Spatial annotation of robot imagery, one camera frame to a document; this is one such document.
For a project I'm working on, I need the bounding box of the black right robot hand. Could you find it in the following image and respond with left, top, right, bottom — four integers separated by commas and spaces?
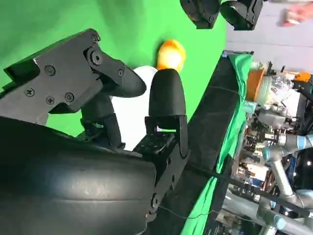
0, 28, 191, 235

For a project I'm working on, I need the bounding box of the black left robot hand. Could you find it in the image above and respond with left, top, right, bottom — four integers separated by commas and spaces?
180, 0, 264, 31

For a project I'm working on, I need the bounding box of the orange and white bread roll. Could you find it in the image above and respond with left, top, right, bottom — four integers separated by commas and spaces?
156, 39, 188, 72

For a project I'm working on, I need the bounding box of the orange box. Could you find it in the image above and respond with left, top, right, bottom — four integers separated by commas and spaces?
245, 69, 267, 102

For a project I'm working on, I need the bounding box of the lilac plate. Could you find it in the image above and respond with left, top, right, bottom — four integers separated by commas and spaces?
110, 66, 158, 151

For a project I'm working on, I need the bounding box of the person's hand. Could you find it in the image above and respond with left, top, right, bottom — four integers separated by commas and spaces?
277, 4, 313, 27

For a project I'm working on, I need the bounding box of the green cloth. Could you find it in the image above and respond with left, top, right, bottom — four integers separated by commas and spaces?
0, 0, 254, 235

